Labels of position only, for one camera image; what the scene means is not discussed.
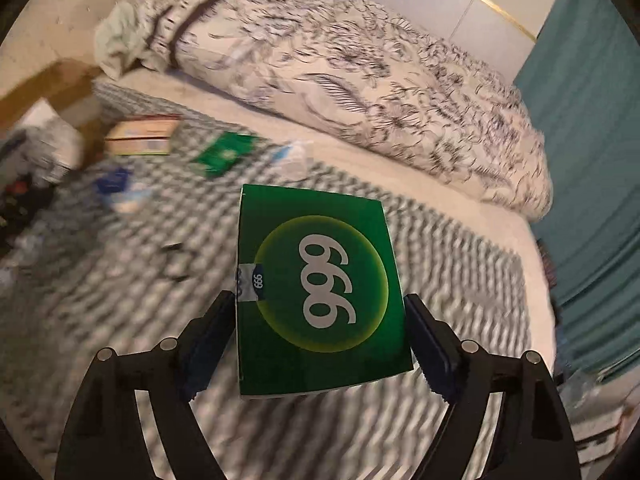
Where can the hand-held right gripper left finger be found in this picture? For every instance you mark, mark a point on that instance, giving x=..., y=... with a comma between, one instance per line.
x=205, y=355

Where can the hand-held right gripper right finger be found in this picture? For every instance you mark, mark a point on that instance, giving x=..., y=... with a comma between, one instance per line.
x=432, y=355

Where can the green medicine box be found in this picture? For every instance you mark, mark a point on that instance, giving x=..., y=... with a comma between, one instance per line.
x=325, y=285

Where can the brown cardboard box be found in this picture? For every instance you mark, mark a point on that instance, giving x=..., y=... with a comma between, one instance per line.
x=60, y=80

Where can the clear plastic container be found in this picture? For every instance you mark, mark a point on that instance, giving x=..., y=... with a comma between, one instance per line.
x=587, y=390

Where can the grey white checkered cloth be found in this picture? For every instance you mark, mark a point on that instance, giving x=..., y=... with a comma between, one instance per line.
x=125, y=320

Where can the white round bed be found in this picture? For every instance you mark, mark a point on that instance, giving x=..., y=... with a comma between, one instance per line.
x=537, y=285

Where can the light blue packet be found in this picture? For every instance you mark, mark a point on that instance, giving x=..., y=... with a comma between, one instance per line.
x=130, y=200

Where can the white blue sachet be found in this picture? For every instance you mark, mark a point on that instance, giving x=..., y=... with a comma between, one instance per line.
x=114, y=179

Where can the green sachet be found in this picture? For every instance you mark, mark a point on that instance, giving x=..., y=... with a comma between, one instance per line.
x=222, y=152

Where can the clear plastic wrapper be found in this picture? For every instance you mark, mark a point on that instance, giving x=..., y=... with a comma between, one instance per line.
x=292, y=160

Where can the yellow flat box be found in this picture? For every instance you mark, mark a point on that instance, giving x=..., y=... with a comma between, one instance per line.
x=140, y=135

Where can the teal curtain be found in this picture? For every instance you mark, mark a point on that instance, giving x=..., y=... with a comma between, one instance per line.
x=590, y=160

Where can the floral white duvet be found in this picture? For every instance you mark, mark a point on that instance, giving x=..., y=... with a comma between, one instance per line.
x=350, y=85

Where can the light green cloth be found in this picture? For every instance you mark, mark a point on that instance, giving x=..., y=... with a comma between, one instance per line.
x=117, y=35

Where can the white headboard gold trim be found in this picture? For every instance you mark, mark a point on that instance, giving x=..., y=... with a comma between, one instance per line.
x=425, y=5

